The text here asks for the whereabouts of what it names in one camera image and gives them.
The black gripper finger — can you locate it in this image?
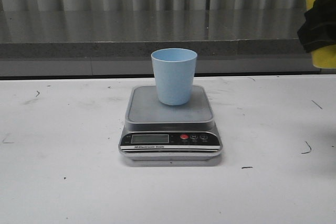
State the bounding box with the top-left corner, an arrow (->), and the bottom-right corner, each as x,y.
297,0 -> 335,52

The light blue plastic cup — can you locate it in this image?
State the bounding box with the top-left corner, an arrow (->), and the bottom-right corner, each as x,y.
151,48 -> 197,106

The silver digital kitchen scale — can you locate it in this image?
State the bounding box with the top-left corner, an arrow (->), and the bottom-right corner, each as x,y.
119,85 -> 223,161

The grey stone counter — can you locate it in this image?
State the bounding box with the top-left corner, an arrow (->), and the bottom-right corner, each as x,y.
1,9 -> 335,79

